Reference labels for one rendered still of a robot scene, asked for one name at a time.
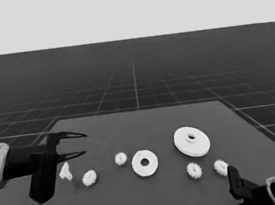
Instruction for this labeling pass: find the small white toothed gear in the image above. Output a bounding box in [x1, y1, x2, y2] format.
[185, 160, 204, 181]
[80, 168, 99, 188]
[212, 158, 230, 179]
[113, 150, 129, 168]

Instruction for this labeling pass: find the large thick white disc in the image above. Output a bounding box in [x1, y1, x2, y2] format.
[172, 123, 213, 161]

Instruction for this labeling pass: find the small white T-shaped piece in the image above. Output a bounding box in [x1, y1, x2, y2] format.
[57, 161, 74, 182]

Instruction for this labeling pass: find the white round carrier with pins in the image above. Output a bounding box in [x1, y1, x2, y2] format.
[129, 148, 161, 180]

